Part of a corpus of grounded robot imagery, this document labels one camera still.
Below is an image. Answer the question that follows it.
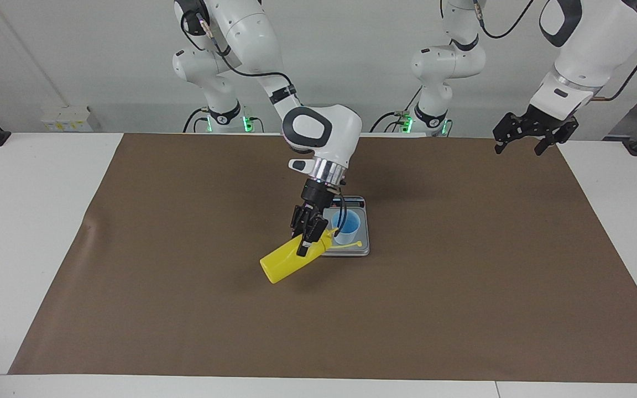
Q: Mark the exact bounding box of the yellow squeeze bottle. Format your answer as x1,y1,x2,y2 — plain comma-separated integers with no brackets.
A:
259,227,363,285

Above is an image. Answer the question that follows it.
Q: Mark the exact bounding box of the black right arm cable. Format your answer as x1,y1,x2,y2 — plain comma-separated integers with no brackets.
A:
180,8,348,233

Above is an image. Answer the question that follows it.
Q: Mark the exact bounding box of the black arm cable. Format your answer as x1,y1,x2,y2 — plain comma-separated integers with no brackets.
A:
180,8,348,233
471,0,637,104

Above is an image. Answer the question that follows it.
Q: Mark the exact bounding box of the light blue plastic cup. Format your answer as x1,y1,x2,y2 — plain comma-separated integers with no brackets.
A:
331,210,362,245

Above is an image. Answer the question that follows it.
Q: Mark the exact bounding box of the white wall socket strip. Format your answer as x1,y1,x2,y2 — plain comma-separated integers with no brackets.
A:
41,107,93,132

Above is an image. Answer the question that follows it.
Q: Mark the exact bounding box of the brown paper table mat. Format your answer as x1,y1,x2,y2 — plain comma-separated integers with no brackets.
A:
9,133,637,383

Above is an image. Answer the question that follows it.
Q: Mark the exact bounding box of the silver digital kitchen scale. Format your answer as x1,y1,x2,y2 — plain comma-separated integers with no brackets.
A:
317,195,370,257

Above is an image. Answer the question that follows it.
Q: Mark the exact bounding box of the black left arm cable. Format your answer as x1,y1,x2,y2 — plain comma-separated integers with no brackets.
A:
471,0,637,104

